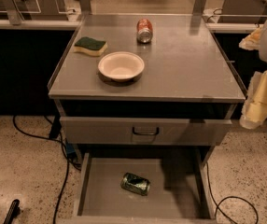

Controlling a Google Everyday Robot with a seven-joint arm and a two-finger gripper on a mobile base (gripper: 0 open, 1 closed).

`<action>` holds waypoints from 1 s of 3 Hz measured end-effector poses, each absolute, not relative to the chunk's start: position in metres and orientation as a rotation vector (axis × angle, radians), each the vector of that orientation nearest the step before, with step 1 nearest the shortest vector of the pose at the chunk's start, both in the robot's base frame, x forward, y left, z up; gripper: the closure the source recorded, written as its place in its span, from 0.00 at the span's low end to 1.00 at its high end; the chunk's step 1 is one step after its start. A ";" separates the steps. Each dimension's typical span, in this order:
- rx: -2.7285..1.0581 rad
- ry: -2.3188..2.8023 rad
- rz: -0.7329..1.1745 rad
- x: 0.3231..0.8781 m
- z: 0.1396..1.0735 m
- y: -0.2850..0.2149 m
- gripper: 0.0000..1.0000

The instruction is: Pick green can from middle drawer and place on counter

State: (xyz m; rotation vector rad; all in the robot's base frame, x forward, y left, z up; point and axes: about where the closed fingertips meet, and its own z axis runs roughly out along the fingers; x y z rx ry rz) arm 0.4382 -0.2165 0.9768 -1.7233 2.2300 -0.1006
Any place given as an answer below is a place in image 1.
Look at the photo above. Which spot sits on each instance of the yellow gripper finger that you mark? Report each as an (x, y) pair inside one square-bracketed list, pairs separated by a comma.
[(252, 41), (254, 111)]

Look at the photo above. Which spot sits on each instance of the green soda can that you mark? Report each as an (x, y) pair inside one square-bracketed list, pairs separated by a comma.
[(135, 184)]

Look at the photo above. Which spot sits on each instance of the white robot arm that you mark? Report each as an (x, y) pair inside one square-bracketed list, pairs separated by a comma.
[(263, 43)]

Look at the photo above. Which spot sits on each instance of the grey metal cabinet counter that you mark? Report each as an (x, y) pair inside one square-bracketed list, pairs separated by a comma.
[(183, 63)]

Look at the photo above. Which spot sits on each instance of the orange soda can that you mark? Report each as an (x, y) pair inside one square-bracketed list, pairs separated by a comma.
[(144, 31)]

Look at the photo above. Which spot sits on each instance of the open grey middle drawer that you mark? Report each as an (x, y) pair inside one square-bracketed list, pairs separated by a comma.
[(177, 194)]

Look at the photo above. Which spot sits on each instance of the closed grey top drawer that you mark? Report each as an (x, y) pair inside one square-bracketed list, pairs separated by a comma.
[(118, 131)]

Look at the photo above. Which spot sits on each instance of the white bowl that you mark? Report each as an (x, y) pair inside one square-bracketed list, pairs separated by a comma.
[(121, 66)]

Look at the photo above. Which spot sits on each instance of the green and yellow sponge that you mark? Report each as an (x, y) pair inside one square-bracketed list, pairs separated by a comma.
[(90, 46)]

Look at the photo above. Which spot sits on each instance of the black object on floor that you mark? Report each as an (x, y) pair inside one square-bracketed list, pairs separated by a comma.
[(12, 212)]

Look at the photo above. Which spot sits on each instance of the right grey post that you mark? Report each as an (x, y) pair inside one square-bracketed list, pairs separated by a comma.
[(198, 7)]

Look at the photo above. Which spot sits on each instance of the black drawer handle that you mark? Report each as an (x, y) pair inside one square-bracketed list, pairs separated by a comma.
[(147, 133)]

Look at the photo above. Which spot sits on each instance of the left grey post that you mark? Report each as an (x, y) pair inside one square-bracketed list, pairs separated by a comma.
[(13, 13)]

